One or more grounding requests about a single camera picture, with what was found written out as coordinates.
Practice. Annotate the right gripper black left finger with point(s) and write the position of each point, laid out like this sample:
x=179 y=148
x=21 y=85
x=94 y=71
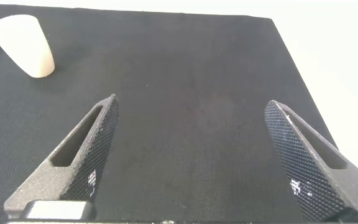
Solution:
x=82 y=168

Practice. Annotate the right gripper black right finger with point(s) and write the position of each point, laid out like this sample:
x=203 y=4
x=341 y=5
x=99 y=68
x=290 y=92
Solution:
x=303 y=161

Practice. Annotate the black table cloth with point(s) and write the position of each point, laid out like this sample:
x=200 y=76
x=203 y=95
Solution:
x=182 y=93

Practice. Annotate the beige plastic cup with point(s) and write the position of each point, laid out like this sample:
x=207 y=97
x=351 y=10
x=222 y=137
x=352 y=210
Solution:
x=26 y=46

